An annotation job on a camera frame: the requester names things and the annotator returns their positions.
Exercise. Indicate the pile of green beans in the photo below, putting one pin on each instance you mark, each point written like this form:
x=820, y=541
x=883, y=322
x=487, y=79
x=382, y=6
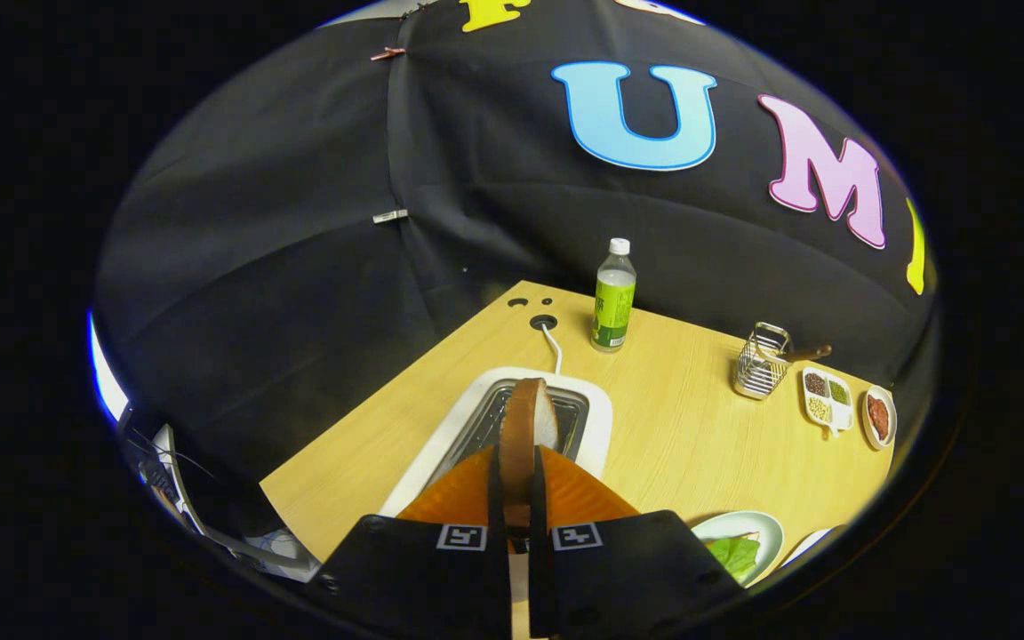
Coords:
x=839, y=392

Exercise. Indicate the white clip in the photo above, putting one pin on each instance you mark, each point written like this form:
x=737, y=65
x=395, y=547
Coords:
x=390, y=216

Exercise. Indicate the black backdrop cloth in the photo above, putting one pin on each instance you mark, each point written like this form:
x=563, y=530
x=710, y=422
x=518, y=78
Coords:
x=299, y=222

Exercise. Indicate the green lettuce leaf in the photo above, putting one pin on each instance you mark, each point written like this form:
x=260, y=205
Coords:
x=734, y=556

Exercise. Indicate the white square plate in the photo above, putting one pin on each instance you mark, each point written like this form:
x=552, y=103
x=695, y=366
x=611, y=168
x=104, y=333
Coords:
x=801, y=547

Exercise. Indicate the pile of dark red beans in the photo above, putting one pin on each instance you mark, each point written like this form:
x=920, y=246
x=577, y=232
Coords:
x=816, y=384

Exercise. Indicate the red clip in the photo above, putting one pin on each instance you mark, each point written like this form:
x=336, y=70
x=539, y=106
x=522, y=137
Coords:
x=388, y=53

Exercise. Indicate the white divided dish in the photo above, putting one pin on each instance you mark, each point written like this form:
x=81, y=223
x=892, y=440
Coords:
x=840, y=417

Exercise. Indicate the white oval plate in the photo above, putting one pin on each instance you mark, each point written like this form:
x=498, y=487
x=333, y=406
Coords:
x=892, y=418

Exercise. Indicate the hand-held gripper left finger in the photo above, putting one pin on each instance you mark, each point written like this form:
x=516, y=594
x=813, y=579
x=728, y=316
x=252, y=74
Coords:
x=496, y=498

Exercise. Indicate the pile of yellow soybeans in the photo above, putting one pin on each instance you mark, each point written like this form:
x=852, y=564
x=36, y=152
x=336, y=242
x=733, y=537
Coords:
x=820, y=409

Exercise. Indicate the pale green round plate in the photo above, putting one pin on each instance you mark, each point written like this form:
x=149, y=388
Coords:
x=763, y=529

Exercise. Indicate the toasted bread slice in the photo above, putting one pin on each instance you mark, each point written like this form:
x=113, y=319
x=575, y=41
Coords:
x=521, y=427

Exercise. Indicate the brown steak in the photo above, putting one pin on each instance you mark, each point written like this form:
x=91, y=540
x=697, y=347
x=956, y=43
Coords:
x=878, y=416

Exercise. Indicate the white toaster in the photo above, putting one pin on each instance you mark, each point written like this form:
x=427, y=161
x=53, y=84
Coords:
x=594, y=418

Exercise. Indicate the green label water bottle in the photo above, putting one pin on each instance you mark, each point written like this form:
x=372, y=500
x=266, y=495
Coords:
x=612, y=311

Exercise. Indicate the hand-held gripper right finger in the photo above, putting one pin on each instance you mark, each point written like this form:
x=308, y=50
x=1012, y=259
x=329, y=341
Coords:
x=537, y=533

